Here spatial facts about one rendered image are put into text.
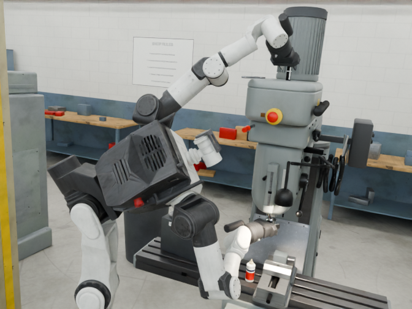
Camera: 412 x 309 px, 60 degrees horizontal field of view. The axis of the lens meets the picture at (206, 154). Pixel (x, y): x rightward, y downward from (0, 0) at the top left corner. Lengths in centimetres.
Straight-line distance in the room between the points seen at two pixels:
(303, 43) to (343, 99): 407
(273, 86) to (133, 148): 56
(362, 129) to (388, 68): 404
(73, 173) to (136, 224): 217
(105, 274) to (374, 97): 489
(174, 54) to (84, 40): 194
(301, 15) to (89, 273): 140
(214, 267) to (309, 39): 107
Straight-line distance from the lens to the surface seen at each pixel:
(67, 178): 138
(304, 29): 173
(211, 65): 133
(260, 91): 137
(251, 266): 174
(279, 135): 147
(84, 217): 138
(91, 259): 150
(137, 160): 118
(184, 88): 136
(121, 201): 122
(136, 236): 355
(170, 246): 193
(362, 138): 177
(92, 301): 153
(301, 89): 135
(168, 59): 649
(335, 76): 576
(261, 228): 160
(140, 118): 134
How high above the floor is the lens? 192
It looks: 14 degrees down
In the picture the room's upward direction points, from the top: 4 degrees clockwise
